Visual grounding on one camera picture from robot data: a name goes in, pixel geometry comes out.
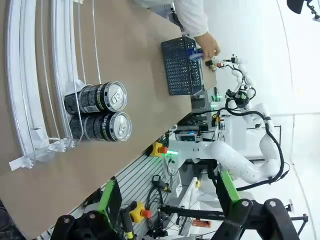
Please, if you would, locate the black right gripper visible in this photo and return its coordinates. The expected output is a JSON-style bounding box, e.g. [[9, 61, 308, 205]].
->
[[226, 87, 248, 108]]

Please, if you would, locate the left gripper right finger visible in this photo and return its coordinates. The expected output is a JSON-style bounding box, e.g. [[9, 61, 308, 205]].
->
[[216, 169, 301, 240]]

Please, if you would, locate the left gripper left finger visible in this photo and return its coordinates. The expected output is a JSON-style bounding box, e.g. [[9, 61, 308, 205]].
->
[[49, 177, 124, 240]]

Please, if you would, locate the blue white can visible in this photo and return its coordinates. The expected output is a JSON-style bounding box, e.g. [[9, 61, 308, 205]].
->
[[188, 48, 205, 62]]

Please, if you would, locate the dark grey plastic basket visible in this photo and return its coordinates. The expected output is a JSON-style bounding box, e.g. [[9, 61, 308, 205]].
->
[[160, 35, 204, 97]]

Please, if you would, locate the black Pepsi can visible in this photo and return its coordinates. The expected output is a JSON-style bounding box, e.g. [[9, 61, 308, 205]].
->
[[68, 112, 133, 143], [64, 81, 128, 116]]

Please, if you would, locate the person's left hand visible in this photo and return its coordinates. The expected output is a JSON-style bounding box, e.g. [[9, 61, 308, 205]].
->
[[194, 31, 221, 60]]

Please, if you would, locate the green lit device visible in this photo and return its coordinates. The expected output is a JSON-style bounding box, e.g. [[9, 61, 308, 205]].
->
[[209, 87, 224, 103]]

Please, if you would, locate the yellow emergency stop box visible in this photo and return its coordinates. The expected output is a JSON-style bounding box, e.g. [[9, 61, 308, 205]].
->
[[129, 201, 153, 224], [149, 141, 169, 158]]

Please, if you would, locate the orange tool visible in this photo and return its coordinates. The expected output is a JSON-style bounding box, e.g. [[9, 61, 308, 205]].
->
[[193, 219, 212, 228]]

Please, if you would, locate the black metal bar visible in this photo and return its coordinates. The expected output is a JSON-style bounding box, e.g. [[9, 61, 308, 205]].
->
[[159, 204, 227, 222]]

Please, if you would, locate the black handheld pendant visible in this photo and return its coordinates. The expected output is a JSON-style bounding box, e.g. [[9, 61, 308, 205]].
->
[[151, 174, 173, 194]]

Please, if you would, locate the grey control box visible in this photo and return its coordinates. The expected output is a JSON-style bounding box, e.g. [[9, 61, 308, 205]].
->
[[174, 129, 202, 143]]

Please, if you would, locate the person in white jacket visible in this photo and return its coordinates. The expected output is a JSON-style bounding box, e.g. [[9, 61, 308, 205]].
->
[[132, 0, 209, 38]]

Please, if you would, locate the black handle yellow tip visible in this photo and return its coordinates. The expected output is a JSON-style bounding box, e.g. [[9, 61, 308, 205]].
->
[[119, 208, 137, 240]]

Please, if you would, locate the black cable bundle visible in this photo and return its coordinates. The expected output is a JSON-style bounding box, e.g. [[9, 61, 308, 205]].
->
[[144, 186, 168, 216]]

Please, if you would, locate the right arm black cable sleeve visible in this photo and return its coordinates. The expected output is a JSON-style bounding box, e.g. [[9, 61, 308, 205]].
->
[[219, 107, 291, 192]]

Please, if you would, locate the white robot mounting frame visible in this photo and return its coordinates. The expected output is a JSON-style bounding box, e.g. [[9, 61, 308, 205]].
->
[[169, 139, 219, 166]]

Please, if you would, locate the black overhead camera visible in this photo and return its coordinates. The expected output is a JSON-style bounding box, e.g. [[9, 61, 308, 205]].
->
[[286, 0, 309, 15]]

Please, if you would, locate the white wire can dispenser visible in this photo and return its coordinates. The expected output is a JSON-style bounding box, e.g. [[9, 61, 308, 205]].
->
[[4, 0, 102, 172]]

